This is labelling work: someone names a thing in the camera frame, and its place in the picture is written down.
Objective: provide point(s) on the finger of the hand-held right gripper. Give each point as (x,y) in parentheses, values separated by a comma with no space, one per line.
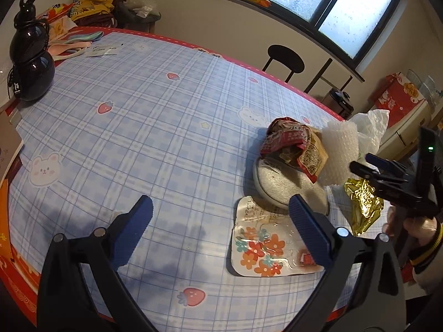
(361,170)
(375,160)

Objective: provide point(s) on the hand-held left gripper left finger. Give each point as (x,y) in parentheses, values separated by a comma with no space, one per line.
(135,231)

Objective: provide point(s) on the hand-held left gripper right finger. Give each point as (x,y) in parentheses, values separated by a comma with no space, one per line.
(311,231)

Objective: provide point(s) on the gold foil wrapper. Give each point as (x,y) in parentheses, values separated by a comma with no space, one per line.
(363,200)

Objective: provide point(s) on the floral plastic packet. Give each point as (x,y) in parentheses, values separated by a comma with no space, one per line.
(259,249)

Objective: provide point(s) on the red snack wrapper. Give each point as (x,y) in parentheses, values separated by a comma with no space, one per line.
(287,135)

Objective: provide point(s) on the person's right forearm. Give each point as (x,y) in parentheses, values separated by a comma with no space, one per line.
(431,266)

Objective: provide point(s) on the person's right hand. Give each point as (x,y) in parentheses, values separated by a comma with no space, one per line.
(417,230)

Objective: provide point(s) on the white bubble wrap sheet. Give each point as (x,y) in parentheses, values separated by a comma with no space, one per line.
(341,152)

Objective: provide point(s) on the white plastic bag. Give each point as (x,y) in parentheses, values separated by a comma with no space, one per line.
(372,124)

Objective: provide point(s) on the cream refrigerator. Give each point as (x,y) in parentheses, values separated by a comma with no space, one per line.
(408,131)

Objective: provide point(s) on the red cardboard box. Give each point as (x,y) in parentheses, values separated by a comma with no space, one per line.
(398,100)

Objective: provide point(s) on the dark rice cooker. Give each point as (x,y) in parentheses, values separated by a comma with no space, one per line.
(337,102)

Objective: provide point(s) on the clear glass containers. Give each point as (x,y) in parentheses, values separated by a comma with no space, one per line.
(424,84)

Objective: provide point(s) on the metal shelf rack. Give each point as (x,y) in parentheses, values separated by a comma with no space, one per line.
(320,73)

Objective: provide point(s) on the dark window sill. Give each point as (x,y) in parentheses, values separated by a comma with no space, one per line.
(277,17)

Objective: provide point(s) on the white paper cards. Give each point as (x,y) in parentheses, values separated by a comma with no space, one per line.
(102,51)

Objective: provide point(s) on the black gourd-shaped bottle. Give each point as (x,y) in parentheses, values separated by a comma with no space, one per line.
(33,72)

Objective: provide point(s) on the pastel plastic spoons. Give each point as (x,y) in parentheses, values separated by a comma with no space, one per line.
(74,43)

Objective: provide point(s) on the grey bag with plastic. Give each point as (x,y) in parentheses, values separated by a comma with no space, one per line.
(138,15)

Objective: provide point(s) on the colourful snack bags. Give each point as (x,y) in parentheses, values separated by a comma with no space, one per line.
(57,20)

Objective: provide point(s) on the pile of yellow clothes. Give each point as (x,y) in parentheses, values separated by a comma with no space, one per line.
(91,5)

